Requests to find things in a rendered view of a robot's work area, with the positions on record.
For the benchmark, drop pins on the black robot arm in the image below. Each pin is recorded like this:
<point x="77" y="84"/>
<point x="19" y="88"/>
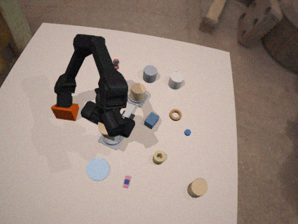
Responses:
<point x="111" y="96"/>

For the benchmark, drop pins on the tan roll of tape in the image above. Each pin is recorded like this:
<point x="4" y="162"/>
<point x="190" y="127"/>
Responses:
<point x="160" y="154"/>

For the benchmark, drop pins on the brown ring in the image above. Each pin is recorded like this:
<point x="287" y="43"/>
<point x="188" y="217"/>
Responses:
<point x="175" y="111"/>

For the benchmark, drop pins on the pink eraser with blue sleeve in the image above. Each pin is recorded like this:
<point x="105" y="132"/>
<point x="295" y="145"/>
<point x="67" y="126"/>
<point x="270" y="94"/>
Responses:
<point x="126" y="183"/>

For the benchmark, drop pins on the red toy car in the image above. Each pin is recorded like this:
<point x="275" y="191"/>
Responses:
<point x="115" y="63"/>

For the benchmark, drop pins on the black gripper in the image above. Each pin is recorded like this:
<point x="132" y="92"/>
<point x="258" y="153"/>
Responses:
<point x="90" y="112"/>

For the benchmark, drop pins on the white cylinder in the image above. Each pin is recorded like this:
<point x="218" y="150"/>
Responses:
<point x="175" y="80"/>

